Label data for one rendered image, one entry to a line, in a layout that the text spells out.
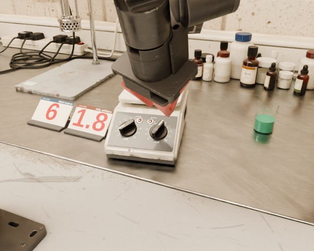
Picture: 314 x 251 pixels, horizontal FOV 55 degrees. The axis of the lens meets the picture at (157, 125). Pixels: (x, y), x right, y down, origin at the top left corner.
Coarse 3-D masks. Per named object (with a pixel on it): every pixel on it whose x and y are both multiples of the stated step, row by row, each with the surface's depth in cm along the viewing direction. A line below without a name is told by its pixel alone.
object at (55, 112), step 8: (40, 104) 68; (48, 104) 67; (56, 104) 67; (64, 104) 66; (40, 112) 67; (48, 112) 66; (56, 112) 66; (64, 112) 65; (48, 120) 65; (56, 120) 65; (64, 120) 64
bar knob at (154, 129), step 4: (156, 124) 53; (160, 124) 52; (152, 128) 53; (156, 128) 51; (160, 128) 52; (164, 128) 53; (152, 132) 51; (156, 132) 51; (160, 132) 52; (164, 132) 52; (152, 136) 52; (156, 136) 52; (160, 136) 52; (164, 136) 52
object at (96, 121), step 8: (80, 112) 64; (88, 112) 63; (96, 112) 63; (72, 120) 64; (80, 120) 63; (88, 120) 63; (96, 120) 62; (104, 120) 62; (88, 128) 62; (96, 128) 61; (104, 128) 61
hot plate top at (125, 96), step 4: (124, 92) 59; (128, 92) 59; (120, 96) 57; (124, 96) 57; (128, 96) 57; (132, 96) 57; (180, 96) 57; (120, 100) 56; (124, 100) 56; (128, 100) 56; (132, 100) 56; (136, 100) 56; (140, 100) 56; (180, 100) 55; (176, 104) 55
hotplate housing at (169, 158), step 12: (120, 108) 57; (132, 108) 57; (144, 108) 56; (156, 108) 56; (180, 108) 56; (180, 120) 54; (108, 132) 54; (180, 132) 55; (108, 156) 54; (120, 156) 53; (132, 156) 53; (144, 156) 52; (156, 156) 51; (168, 156) 51
